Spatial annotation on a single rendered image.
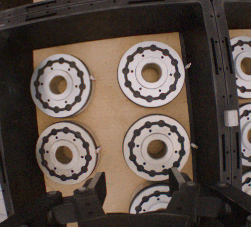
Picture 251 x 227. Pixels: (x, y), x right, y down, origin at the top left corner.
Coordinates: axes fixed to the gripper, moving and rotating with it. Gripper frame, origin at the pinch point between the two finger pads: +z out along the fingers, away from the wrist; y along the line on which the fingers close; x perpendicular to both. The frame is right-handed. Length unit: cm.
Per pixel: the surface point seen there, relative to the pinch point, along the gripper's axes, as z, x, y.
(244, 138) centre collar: 13.7, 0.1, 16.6
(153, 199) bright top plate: 14.2, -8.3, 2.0
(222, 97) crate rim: 7.5, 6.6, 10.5
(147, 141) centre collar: 13.7, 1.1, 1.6
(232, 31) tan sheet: 17.5, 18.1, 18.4
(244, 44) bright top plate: 14.6, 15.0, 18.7
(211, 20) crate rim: 7.5, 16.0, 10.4
